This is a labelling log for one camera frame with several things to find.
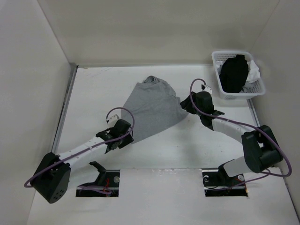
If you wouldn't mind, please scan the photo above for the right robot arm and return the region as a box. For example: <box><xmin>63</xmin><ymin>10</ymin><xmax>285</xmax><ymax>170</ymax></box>
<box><xmin>180</xmin><ymin>91</ymin><xmax>284</xmax><ymax>186</ymax></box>

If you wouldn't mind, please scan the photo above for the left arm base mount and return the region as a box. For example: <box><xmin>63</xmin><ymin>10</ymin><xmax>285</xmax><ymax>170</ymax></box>
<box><xmin>76</xmin><ymin>161</ymin><xmax>120</xmax><ymax>197</ymax></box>

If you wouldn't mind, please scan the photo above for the black tank top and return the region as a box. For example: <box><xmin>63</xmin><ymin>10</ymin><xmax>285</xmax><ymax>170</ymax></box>
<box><xmin>219</xmin><ymin>54</ymin><xmax>248</xmax><ymax>93</ymax></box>

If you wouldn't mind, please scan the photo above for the grey tank top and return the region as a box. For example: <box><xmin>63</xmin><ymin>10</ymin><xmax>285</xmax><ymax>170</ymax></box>
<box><xmin>121</xmin><ymin>76</ymin><xmax>188</xmax><ymax>143</ymax></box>

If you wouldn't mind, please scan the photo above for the white tank top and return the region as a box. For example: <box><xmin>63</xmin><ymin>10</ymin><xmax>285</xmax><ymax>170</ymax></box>
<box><xmin>216</xmin><ymin>60</ymin><xmax>261</xmax><ymax>93</ymax></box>

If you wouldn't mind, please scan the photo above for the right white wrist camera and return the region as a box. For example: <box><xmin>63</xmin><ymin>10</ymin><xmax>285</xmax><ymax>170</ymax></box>
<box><xmin>202</xmin><ymin>84</ymin><xmax>212</xmax><ymax>94</ymax></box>

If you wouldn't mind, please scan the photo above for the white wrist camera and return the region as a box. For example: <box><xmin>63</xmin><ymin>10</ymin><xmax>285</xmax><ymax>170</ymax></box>
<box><xmin>202</xmin><ymin>84</ymin><xmax>212</xmax><ymax>94</ymax></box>
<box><xmin>106</xmin><ymin>114</ymin><xmax>120</xmax><ymax>124</ymax></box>

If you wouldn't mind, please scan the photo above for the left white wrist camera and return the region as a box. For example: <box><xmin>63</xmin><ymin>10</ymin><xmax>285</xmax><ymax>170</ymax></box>
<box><xmin>106</xmin><ymin>114</ymin><xmax>120</xmax><ymax>124</ymax></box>

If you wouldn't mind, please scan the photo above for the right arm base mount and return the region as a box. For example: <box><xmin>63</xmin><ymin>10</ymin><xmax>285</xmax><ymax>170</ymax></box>
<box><xmin>202</xmin><ymin>169</ymin><xmax>248</xmax><ymax>197</ymax></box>

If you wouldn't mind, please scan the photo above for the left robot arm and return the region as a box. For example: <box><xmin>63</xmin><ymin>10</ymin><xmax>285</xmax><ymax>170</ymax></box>
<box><xmin>28</xmin><ymin>119</ymin><xmax>135</xmax><ymax>204</ymax></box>

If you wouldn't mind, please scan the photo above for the white plastic basket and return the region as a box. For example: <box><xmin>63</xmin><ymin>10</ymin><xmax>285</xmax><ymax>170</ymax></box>
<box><xmin>211</xmin><ymin>50</ymin><xmax>266</xmax><ymax>100</ymax></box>

